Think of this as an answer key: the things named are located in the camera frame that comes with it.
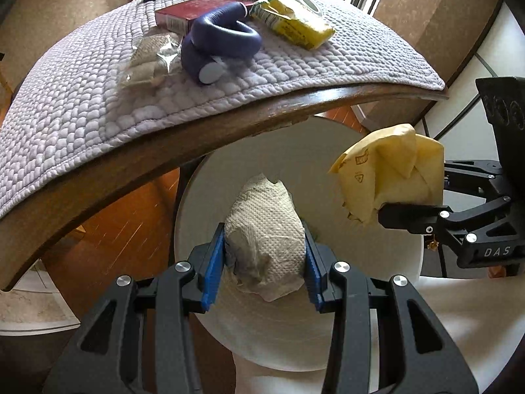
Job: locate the yellow paper wrapper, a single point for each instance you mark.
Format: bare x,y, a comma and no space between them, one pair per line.
389,172

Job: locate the white plastic wrapper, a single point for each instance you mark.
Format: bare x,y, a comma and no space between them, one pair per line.
305,0

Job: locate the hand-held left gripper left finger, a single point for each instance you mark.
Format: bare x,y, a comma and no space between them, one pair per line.
213,269

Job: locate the purple foam tube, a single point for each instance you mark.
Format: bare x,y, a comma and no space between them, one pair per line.
221,35

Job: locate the white round bin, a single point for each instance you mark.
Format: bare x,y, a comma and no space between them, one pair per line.
287,152

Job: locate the white paper towel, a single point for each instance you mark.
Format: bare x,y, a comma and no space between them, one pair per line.
264,230

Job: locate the lavender quilted mat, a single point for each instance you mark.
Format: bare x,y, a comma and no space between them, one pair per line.
82,98

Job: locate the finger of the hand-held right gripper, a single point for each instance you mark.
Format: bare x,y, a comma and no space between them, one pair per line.
414,215
475,172

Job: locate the yellow snack packet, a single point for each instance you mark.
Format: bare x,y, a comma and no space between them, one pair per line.
293,22

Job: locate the wooden table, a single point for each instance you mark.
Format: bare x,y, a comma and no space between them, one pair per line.
164,147

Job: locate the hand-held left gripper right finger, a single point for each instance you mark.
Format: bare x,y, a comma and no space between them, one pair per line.
313,273

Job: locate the clear plastic bag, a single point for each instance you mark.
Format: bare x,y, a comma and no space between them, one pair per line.
149,59

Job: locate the maroon cardboard box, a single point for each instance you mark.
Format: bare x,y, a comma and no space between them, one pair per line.
188,10

